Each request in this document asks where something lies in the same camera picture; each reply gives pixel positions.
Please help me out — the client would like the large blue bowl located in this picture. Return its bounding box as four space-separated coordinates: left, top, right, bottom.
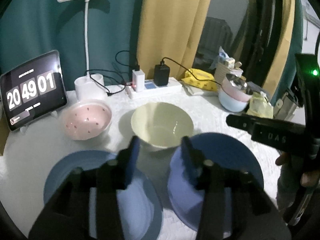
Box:
167 133 263 239

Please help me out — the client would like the large blue plate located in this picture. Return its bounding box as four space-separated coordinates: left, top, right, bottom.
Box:
43 149 164 240

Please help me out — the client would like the pink strawberry bowl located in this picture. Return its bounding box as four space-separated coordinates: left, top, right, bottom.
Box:
60 99 112 141

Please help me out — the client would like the cream yellow bowl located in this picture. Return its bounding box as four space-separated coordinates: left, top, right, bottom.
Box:
131 102 194 149

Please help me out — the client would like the person right hand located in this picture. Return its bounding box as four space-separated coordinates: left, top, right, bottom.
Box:
275 152 319 212

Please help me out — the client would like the steel thermos mug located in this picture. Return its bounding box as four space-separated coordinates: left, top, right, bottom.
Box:
273 89 298 121

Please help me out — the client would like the yellow tissue box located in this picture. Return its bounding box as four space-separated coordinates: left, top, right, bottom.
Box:
246 91 273 119

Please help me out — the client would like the yellow teal curtain right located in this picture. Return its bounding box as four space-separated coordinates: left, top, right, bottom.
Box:
263 0 303 105

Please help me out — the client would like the light blue bowl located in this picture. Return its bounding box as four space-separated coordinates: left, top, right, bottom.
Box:
218 88 248 113

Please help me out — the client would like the steel bowl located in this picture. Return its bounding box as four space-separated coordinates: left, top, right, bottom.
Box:
226 73 253 95

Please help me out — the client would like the white tablecloth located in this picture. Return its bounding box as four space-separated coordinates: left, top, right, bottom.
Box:
1 88 280 236

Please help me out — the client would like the tablet showing clock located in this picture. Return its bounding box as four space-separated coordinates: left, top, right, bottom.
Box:
1 50 67 131

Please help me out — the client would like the white power strip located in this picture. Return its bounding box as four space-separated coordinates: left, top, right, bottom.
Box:
125 77 182 100

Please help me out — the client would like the black power adapter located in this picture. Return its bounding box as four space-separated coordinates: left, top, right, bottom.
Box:
153 64 170 87

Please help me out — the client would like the white phone charger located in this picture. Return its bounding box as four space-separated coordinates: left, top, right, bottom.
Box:
132 69 145 93

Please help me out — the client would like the teal curtain left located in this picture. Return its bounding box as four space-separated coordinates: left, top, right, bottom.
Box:
1 0 143 90

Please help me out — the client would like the black charging cable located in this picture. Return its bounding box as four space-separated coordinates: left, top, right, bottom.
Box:
159 56 223 87

